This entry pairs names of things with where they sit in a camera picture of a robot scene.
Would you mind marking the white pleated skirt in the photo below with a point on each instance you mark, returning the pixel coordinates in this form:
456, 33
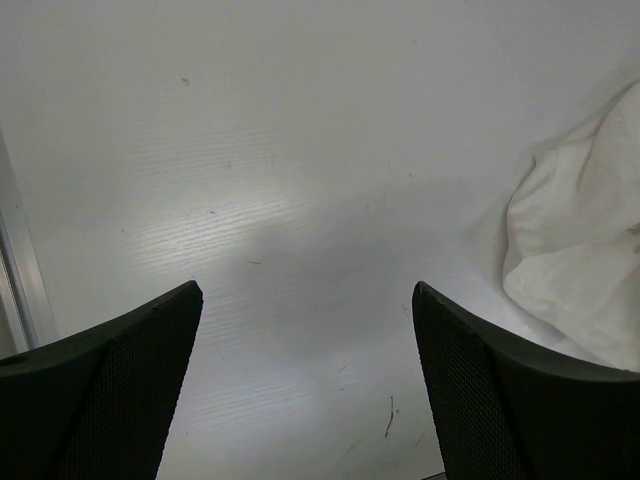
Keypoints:
573, 234

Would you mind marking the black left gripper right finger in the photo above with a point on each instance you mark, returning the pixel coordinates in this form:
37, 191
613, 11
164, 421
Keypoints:
506, 408

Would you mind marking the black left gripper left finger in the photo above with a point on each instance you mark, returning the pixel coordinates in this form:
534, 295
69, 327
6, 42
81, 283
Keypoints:
99, 404

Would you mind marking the aluminium table edge rail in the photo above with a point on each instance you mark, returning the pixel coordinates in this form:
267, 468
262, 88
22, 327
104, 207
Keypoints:
24, 300

